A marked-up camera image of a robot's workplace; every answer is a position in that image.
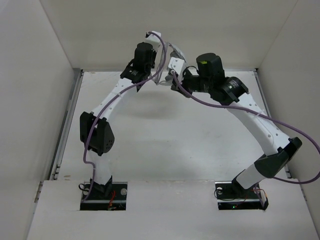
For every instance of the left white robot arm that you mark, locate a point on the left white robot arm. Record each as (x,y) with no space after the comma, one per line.
(96,132)

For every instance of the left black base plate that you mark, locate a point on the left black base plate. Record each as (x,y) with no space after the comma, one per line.
(116,199)

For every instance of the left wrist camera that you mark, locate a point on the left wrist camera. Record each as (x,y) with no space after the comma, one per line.
(154,40)

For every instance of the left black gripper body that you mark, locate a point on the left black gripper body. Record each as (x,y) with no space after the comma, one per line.
(151,64)

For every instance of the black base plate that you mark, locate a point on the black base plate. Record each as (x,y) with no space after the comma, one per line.
(254,198)
(116,199)

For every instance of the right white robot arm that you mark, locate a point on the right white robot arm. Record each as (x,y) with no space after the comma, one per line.
(231,93)

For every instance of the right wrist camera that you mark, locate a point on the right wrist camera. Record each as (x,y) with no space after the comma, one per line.
(177,65)

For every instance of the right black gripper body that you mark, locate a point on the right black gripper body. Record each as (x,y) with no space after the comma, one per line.
(196,83)

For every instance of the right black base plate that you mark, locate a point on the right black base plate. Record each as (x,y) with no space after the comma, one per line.
(254,198)

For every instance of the grey white headphones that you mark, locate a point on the grey white headphones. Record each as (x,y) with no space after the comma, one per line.
(169,80)

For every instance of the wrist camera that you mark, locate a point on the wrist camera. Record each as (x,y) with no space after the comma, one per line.
(154,40)
(177,65)

